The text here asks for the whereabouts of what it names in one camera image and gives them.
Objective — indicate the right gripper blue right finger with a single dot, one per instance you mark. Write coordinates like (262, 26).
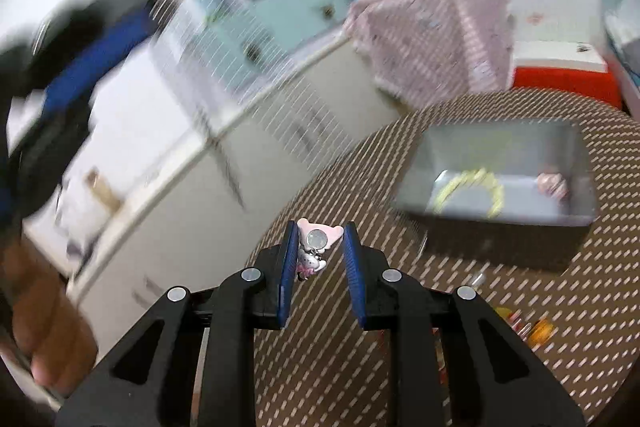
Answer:
(453, 359)

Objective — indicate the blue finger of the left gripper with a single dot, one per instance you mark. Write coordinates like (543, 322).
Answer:
(78, 81)

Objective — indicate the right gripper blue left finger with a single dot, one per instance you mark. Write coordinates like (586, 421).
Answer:
(189, 360)

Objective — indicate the pink cat charm keychain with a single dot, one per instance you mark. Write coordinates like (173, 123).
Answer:
(314, 241)

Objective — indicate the person's left hand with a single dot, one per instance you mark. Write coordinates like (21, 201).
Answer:
(47, 328)

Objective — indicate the cardboard piece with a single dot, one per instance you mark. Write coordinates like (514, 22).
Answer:
(102, 191)

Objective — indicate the orange amber pendant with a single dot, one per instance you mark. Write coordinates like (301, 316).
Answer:
(540, 333)

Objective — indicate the brown polka dot tablecloth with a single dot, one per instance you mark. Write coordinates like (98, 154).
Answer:
(323, 370)

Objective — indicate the cream low cabinet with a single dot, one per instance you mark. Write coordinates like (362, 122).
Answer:
(194, 208)

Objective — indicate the teal two-drawer unit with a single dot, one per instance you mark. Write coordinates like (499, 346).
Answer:
(200, 50)

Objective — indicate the dark metal storage box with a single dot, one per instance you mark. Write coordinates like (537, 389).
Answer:
(511, 192)

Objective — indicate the pinecone drawer ornament left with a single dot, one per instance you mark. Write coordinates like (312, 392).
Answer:
(253, 52)

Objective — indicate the pinecone drawer ornament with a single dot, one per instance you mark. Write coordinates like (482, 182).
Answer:
(328, 11)
(253, 52)

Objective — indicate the pinecone drawer ornament right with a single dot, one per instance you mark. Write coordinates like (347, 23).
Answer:
(328, 11)

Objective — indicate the red and white storage bench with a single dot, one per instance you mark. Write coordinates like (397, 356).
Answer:
(566, 66)

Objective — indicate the pink checkered bear cloth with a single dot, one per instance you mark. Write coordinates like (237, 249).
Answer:
(423, 52)

